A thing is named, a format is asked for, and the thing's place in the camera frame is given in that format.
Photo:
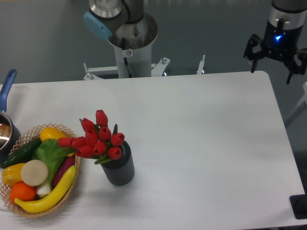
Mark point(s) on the white frame at right edge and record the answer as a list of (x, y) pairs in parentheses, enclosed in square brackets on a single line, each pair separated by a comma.
[(299, 107)]

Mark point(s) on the beige round disc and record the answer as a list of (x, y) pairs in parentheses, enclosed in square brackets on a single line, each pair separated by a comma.
[(34, 173)]

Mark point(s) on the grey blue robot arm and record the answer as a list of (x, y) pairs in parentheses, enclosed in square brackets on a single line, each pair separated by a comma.
[(131, 32)]

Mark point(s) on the black device at table edge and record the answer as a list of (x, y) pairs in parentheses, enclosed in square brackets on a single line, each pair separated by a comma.
[(299, 206)]

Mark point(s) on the orange fruit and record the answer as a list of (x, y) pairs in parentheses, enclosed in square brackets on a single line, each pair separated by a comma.
[(23, 192)]

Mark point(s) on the green bok choy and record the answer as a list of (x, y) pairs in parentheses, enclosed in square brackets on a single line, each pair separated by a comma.
[(53, 163)]

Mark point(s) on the purple eggplant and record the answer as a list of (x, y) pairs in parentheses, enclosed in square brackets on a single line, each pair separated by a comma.
[(68, 162)]

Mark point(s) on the dark grey ribbed vase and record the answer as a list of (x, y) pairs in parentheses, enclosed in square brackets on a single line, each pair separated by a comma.
[(120, 172)]

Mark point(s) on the red tulip bouquet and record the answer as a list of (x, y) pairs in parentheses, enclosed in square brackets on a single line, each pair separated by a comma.
[(99, 142)]

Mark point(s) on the blue handled saucepan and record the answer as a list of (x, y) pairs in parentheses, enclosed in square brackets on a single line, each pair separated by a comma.
[(9, 133)]

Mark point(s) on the green cucumber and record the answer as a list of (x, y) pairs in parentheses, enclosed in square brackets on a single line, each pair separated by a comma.
[(22, 154)]

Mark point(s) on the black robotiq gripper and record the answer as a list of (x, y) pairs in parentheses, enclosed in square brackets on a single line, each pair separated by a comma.
[(278, 44)]

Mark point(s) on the yellow bell pepper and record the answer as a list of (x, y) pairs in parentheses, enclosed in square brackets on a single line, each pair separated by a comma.
[(12, 174)]

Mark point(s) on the woven wicker basket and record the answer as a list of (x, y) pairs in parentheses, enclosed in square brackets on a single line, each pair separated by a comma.
[(5, 189)]

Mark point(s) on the yellow banana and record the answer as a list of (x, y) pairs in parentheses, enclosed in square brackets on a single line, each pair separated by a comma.
[(53, 198)]

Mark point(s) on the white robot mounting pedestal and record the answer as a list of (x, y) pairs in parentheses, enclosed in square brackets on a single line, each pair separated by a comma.
[(131, 63)]

